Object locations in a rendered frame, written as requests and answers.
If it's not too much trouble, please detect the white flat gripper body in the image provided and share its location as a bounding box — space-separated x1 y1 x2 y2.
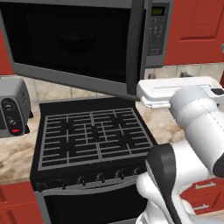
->
136 75 224 109

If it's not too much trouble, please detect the microwave door with dark glass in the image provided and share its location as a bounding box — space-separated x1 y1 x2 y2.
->
0 0 146 102

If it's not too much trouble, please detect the grey microwave oven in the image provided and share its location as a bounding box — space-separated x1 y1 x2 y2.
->
139 0 175 78

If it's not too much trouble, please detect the dark bowl with food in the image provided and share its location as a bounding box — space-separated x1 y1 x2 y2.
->
56 31 98 56

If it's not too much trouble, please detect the black stove with grey grates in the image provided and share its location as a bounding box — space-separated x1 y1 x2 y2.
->
30 97 158 224

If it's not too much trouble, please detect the black stove knob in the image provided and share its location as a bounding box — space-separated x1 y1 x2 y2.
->
77 175 89 187
57 178 70 191
35 181 47 192
115 168 127 180
95 171 108 184
132 165 144 177

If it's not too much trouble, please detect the red drawer front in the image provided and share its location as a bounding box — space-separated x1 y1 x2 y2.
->
178 176 224 205
189 191 224 217

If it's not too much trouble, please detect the black oven door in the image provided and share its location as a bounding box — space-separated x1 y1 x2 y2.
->
34 182 151 224

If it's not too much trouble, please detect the grey toaster with black dials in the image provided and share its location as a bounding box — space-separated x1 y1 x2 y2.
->
0 76 33 138

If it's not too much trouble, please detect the red base cupboard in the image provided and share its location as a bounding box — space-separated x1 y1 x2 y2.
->
0 181 45 224

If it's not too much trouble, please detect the red wall cupboard door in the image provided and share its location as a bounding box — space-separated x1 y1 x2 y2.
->
0 28 15 76
164 0 224 67

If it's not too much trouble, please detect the grey drawer handle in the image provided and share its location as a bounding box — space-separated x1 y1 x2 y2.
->
194 181 217 191
193 203 211 212

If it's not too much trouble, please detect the grey oven door handle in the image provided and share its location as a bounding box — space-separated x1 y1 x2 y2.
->
42 176 144 197

